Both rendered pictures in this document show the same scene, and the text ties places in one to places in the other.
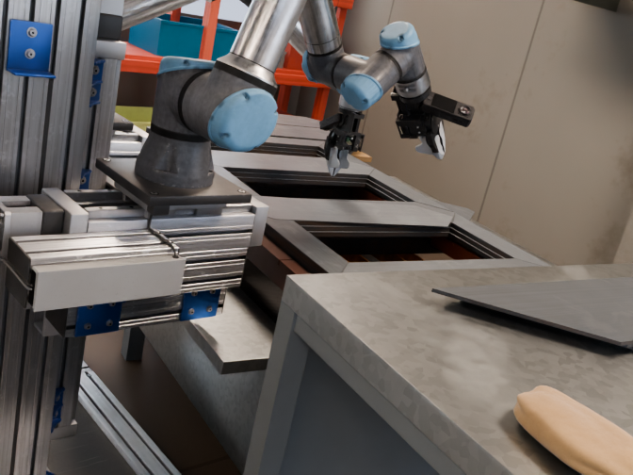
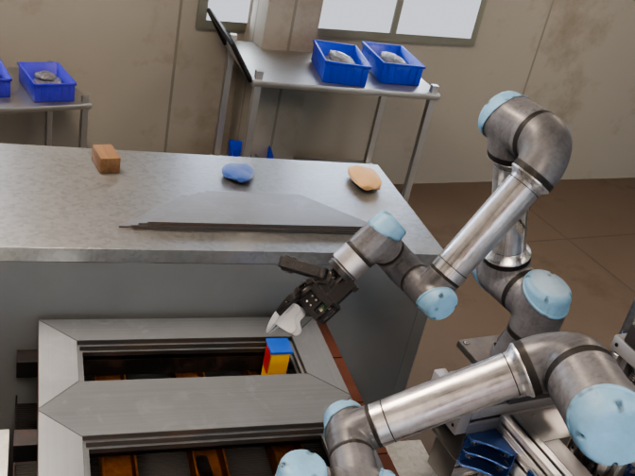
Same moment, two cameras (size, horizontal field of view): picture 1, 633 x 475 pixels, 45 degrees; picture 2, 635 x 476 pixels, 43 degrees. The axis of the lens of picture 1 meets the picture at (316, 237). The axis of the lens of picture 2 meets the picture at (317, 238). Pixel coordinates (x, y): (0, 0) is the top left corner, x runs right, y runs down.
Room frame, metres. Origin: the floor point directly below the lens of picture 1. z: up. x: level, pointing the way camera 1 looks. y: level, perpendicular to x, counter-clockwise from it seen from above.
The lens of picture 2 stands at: (3.15, 0.15, 2.15)
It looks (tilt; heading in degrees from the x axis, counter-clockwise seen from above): 28 degrees down; 193
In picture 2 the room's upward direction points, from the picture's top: 12 degrees clockwise
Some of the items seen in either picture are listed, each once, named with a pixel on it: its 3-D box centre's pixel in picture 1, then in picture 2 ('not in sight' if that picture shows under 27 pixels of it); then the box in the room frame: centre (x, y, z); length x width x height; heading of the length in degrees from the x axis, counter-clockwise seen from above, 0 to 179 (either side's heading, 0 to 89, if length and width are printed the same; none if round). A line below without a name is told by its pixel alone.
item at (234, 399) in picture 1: (174, 303); not in sight; (2.02, 0.36, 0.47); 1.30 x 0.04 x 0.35; 36
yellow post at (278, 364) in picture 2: not in sight; (272, 378); (1.49, -0.29, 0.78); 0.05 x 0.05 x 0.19; 36
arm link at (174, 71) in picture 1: (189, 91); (540, 304); (1.41, 0.29, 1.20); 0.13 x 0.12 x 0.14; 46
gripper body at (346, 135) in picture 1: (347, 129); not in sight; (2.24, -0.02, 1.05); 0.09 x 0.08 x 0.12; 36
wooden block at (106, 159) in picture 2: not in sight; (106, 159); (1.18, -1.01, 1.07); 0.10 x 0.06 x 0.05; 47
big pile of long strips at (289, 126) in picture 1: (269, 130); not in sight; (3.09, 0.29, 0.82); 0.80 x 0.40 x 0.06; 126
